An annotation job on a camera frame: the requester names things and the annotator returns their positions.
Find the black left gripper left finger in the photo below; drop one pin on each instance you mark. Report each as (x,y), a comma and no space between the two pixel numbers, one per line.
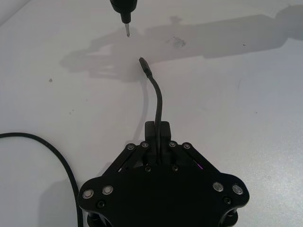
(136,156)

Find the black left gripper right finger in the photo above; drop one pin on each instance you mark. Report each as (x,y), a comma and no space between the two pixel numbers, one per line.
(182,156)

